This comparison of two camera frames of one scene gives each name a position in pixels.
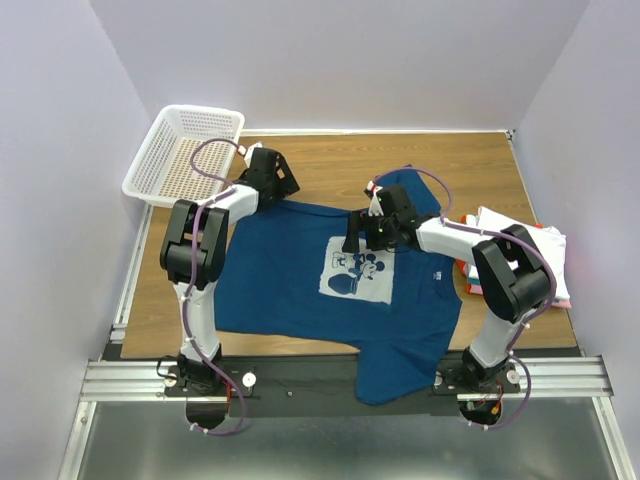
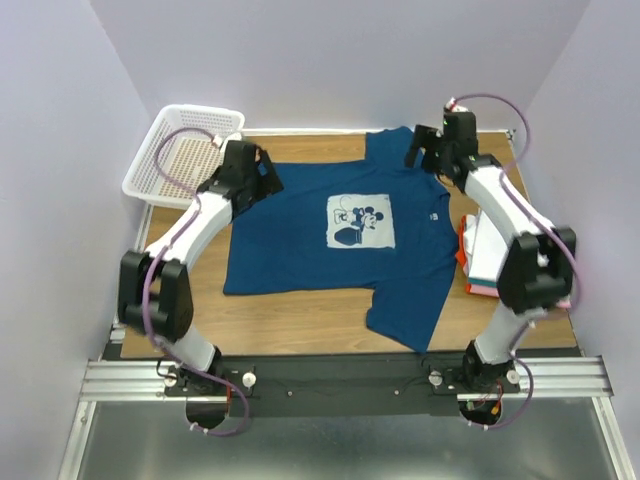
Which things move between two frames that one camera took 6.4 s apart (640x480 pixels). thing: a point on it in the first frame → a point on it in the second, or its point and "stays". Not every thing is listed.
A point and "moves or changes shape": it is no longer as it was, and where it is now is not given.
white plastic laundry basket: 161,172 stays
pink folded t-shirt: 477,289 stays
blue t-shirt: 282,274 moves or changes shape
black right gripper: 372,244 → 425,139
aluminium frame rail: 566,377 stays
